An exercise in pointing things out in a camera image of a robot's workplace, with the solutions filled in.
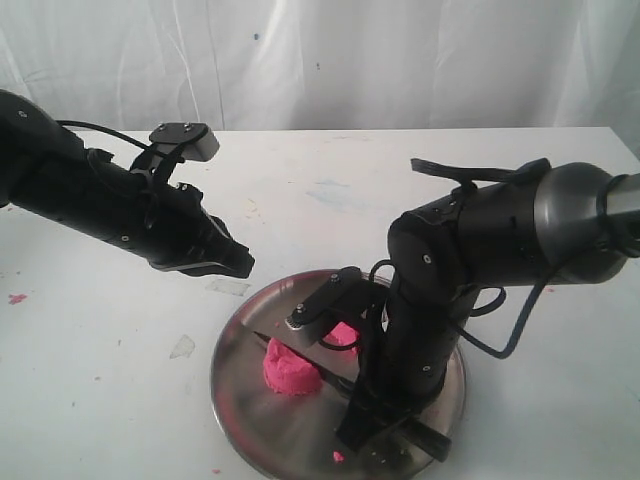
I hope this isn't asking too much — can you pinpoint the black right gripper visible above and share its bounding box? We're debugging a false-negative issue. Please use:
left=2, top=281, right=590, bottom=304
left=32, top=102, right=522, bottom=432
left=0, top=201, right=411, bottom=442
left=336, top=280, right=475, bottom=452

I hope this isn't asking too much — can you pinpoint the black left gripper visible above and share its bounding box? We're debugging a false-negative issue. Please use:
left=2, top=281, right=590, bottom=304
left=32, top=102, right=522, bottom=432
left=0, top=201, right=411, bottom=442
left=119, top=183, right=255, bottom=279

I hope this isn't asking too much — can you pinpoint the black knife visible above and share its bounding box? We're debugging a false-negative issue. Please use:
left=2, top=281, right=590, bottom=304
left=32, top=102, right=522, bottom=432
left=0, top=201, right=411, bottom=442
left=253, top=330, right=451, bottom=461

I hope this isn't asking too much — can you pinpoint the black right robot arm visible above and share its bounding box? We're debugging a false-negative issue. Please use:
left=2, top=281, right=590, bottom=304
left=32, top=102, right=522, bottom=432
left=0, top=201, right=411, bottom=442
left=337, top=158, right=639, bottom=458

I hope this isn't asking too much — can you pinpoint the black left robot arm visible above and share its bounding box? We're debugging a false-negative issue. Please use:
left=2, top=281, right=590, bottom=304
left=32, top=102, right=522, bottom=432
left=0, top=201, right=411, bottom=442
left=1, top=91, right=255, bottom=279

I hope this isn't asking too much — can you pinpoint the clear tape piece upper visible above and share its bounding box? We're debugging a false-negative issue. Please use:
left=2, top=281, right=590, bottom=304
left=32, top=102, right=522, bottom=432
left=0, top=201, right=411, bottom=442
left=206, top=278, right=250, bottom=297

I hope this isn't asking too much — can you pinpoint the clear tape piece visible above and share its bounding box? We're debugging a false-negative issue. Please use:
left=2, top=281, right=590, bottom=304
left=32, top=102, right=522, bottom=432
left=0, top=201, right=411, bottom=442
left=169, top=334, right=196, bottom=360
left=206, top=278, right=250, bottom=297

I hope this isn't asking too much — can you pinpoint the round stainless steel plate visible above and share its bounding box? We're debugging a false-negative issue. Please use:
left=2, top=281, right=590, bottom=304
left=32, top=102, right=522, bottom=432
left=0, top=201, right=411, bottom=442
left=210, top=270, right=434, bottom=479

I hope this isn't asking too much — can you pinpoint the clear tape piece lower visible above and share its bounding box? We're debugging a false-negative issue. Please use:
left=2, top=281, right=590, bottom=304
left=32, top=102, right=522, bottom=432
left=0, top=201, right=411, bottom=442
left=169, top=334, right=196, bottom=360

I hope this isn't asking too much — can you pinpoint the white backdrop curtain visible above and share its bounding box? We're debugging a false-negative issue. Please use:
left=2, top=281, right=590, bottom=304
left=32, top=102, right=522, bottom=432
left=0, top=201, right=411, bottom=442
left=1, top=1, right=639, bottom=140

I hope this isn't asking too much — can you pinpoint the pink dough crumb on table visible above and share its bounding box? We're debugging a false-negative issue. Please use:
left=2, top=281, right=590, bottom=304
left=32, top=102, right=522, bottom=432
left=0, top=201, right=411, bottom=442
left=8, top=294, right=28, bottom=305

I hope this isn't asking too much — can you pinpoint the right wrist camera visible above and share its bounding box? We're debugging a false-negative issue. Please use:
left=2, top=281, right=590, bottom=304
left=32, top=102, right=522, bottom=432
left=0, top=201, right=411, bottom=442
left=286, top=266, right=362, bottom=348

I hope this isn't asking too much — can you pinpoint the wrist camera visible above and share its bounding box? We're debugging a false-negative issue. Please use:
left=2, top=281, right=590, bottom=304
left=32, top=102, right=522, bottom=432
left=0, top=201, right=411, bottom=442
left=149, top=122, right=220, bottom=162
left=286, top=266, right=362, bottom=348

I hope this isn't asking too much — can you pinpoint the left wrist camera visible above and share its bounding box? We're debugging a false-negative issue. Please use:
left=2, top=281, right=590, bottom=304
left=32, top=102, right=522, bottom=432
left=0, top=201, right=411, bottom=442
left=149, top=122, right=220, bottom=162

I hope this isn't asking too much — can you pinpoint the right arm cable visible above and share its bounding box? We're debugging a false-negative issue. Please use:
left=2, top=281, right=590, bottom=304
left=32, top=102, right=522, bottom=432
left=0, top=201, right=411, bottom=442
left=449, top=269, right=551, bottom=359

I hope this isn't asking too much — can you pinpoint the black velcro strap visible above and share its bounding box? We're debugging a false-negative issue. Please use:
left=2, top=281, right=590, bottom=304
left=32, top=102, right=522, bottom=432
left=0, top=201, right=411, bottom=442
left=409, top=157, right=551, bottom=187

